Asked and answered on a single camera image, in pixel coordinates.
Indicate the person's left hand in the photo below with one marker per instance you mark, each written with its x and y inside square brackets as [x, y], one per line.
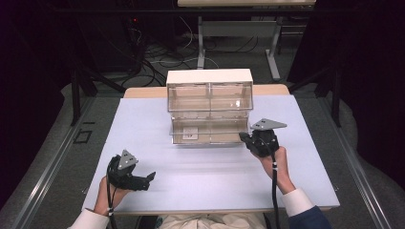
[105, 198]

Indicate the clear plastic drawer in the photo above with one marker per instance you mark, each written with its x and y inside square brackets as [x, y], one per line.
[188, 98]
[203, 136]
[227, 132]
[230, 97]

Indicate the person's beige trousers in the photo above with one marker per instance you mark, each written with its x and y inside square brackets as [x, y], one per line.
[210, 222]

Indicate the black square floor outlet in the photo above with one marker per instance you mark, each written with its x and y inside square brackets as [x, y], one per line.
[82, 136]

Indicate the pale lavender table mat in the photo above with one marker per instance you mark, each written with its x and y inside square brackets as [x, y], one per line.
[143, 127]

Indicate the white metal-legged desk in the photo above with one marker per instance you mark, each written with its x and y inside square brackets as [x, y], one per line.
[245, 28]

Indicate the black metal stand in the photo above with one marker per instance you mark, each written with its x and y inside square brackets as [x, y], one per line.
[75, 95]
[335, 95]

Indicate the dark device with red light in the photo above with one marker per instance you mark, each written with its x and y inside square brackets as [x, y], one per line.
[135, 20]

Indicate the aluminium floor rail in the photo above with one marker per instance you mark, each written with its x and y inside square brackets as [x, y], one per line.
[47, 171]
[353, 171]

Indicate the small clear packet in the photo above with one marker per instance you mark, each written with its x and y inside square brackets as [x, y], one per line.
[190, 133]

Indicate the person's right hand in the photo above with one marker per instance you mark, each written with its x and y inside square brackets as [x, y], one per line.
[281, 171]

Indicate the white drawer cabinet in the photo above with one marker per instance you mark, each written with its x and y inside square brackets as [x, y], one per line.
[208, 76]

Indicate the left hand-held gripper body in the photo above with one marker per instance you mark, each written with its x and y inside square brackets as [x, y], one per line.
[122, 175]

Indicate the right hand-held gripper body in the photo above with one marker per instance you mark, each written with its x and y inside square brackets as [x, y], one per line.
[264, 143]

